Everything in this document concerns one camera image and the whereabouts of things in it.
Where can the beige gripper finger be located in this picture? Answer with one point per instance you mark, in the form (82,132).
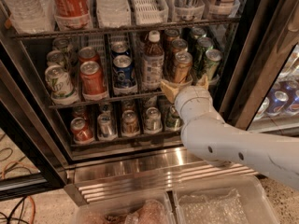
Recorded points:
(203,82)
(170,90)

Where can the orange can shelf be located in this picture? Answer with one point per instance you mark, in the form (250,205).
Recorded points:
(169,36)
(182,63)
(177,45)

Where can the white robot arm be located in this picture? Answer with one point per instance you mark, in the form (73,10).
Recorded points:
(206,135)

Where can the front green can middle shelf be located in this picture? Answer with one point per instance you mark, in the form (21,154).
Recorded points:
(210,63)

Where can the green can shelf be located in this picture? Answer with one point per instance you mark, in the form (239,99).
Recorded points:
(202,45)
(195,33)
(172,120)
(210,63)

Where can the green can bottom shelf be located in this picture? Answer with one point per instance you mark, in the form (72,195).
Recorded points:
(172,120)

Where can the white can bottom shelf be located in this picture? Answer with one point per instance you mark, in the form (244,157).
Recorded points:
(153,119)

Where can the front blue pepsi can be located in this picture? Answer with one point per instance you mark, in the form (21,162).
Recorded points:
(123,72)

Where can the blue pepsi can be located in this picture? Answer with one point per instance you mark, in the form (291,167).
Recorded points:
(120,48)
(123,72)

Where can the rear green can middle shelf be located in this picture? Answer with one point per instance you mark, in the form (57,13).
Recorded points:
(195,33)

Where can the gold can bottom shelf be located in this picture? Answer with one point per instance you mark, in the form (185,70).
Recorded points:
(129,122)

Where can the rear blue pepsi can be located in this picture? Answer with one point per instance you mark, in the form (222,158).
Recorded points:
(120,48)

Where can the silver can bottom shelf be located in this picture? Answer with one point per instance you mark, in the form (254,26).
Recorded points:
(105,125)

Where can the front red soda can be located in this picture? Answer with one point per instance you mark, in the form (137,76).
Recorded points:
(92,77)

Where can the red soda can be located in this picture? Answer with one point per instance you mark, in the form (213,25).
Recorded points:
(88,54)
(92,77)

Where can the white empty shelf tray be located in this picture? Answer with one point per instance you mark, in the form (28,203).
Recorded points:
(150,11)

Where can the rear red soda can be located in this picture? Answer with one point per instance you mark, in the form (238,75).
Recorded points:
(88,54)

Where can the steel fridge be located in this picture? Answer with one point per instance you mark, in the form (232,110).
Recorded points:
(256,41)

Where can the red can bottom shelf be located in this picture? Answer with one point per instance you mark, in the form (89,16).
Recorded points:
(81,130)

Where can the front white green can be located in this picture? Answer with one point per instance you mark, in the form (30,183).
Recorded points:
(59,82)

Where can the white green can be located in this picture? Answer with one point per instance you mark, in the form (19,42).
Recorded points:
(64,45)
(56,57)
(59,82)

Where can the rear white green can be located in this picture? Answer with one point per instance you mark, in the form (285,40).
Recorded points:
(64,45)

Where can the brown iced tea bottle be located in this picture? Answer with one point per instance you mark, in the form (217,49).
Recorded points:
(152,61)

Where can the clear bin with pink contents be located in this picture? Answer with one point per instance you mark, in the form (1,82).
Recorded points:
(139,207)

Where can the clear bin with bubble wrap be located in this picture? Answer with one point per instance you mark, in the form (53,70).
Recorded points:
(226,200)

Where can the red cola bottle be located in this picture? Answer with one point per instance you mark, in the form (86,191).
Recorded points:
(72,14)

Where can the clear water bottle top left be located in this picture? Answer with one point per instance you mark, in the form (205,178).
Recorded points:
(31,16)

